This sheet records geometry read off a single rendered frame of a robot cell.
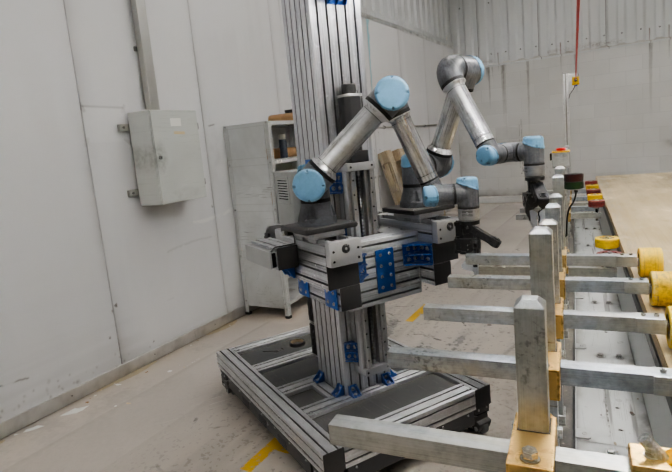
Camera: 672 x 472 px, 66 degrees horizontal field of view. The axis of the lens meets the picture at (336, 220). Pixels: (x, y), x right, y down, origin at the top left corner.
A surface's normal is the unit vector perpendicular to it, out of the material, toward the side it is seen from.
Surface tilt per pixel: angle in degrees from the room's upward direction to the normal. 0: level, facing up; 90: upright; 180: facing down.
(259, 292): 90
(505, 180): 90
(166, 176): 90
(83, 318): 90
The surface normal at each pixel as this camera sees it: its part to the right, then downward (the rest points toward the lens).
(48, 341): 0.87, 0.00
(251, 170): -0.49, 0.18
